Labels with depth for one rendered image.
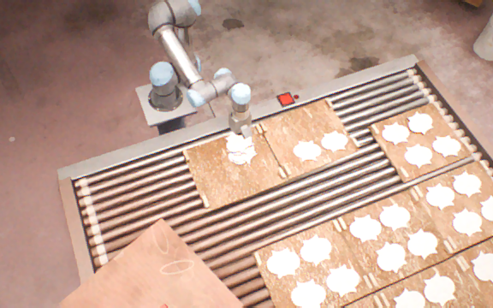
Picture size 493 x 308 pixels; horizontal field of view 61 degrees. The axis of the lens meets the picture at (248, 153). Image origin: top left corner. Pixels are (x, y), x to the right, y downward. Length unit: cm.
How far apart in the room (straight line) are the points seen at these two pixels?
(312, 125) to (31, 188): 205
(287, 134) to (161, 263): 89
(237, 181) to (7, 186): 190
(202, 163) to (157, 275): 59
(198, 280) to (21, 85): 259
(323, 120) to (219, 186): 66
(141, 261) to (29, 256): 143
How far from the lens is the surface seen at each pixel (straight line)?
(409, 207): 213
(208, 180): 201
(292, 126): 218
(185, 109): 229
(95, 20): 417
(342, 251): 195
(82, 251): 197
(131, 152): 215
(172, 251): 179
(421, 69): 262
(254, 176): 202
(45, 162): 338
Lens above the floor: 274
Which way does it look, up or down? 61 degrees down
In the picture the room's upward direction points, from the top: 5 degrees clockwise
